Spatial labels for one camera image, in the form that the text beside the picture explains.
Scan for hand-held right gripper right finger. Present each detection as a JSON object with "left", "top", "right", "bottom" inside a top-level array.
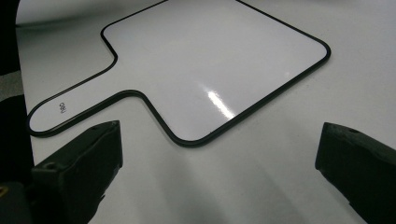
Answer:
[{"left": 314, "top": 121, "right": 396, "bottom": 224}]

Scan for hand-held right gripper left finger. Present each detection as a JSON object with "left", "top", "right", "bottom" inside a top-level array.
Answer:
[{"left": 30, "top": 119, "right": 123, "bottom": 224}]

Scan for white paddle-shaped whiteboard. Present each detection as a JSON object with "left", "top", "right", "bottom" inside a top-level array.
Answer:
[{"left": 26, "top": 0, "right": 332, "bottom": 148}]

